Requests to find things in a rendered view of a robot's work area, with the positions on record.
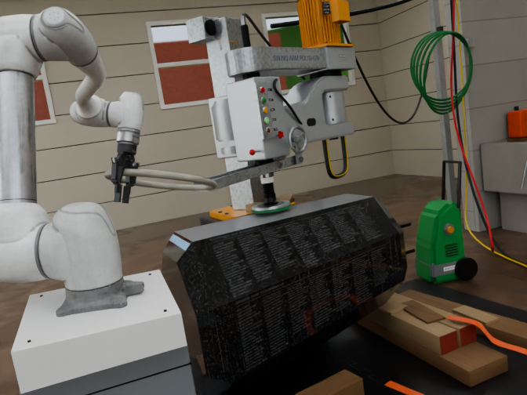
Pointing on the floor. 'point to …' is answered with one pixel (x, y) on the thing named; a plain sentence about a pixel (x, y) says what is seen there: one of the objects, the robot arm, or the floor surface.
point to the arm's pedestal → (133, 378)
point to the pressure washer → (443, 239)
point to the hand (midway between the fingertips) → (121, 194)
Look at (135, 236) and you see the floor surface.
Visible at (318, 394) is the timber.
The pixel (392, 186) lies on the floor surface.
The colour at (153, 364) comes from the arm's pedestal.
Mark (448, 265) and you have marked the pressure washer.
